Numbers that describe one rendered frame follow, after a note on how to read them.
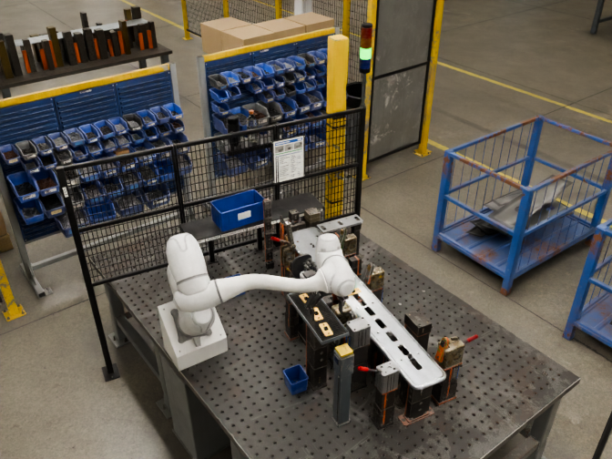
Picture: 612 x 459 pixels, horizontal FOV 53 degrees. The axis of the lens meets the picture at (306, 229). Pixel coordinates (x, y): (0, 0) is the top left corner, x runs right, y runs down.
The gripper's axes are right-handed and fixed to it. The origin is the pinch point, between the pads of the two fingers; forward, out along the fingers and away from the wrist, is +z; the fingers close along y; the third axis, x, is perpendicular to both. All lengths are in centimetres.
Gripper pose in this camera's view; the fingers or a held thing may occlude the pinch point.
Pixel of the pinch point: (326, 313)
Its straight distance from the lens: 274.7
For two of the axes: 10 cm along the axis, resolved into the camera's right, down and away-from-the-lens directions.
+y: 9.4, -1.9, 2.9
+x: -3.5, -5.2, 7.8
